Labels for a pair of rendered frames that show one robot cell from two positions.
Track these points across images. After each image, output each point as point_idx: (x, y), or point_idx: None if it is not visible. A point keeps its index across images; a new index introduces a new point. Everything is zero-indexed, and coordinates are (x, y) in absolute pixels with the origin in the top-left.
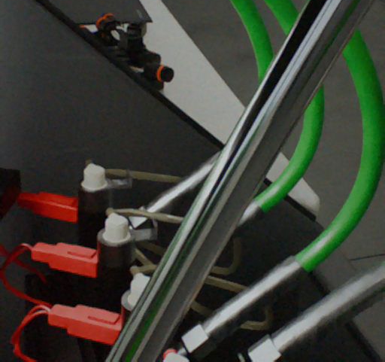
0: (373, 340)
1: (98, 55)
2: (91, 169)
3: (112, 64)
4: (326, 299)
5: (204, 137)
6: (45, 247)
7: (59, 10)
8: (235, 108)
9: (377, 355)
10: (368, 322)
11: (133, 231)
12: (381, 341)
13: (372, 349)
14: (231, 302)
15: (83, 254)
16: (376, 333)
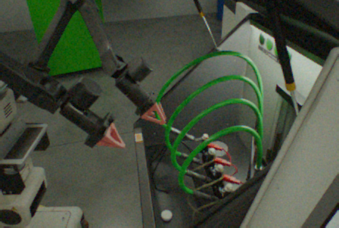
0: (152, 213)
1: (234, 190)
2: (230, 185)
3: (230, 196)
4: (181, 131)
5: (196, 222)
6: (237, 180)
7: (248, 185)
8: None
9: (153, 209)
10: (150, 219)
11: (216, 170)
12: (150, 212)
13: (153, 210)
14: (194, 157)
15: (227, 175)
16: (150, 215)
